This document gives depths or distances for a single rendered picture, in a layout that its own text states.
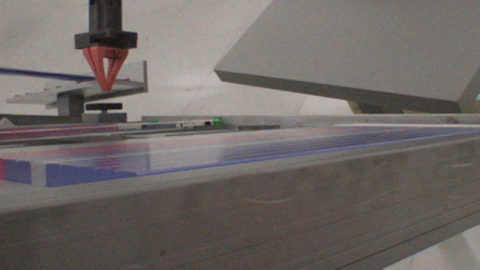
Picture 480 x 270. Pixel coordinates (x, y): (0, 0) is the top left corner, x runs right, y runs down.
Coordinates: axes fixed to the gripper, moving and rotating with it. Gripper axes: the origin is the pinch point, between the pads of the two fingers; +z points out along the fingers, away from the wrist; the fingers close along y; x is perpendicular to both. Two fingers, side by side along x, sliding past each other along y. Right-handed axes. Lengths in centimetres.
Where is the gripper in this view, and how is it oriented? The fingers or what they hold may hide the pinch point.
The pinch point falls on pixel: (106, 86)
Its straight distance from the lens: 103.4
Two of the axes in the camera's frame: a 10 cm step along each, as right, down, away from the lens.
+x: 6.6, -0.3, 7.5
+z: 0.0, 10.0, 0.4
